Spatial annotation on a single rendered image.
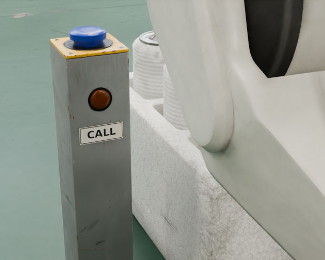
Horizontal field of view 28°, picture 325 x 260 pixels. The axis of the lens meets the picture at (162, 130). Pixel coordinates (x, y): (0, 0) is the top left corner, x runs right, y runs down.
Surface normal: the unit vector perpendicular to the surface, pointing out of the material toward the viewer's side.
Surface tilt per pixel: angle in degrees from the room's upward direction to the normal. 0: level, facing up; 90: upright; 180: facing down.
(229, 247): 90
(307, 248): 108
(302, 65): 117
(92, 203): 90
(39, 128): 0
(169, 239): 90
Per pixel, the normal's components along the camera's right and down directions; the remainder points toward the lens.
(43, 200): 0.00, -0.91
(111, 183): 0.39, 0.37
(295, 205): -0.73, 0.52
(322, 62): 0.33, 0.75
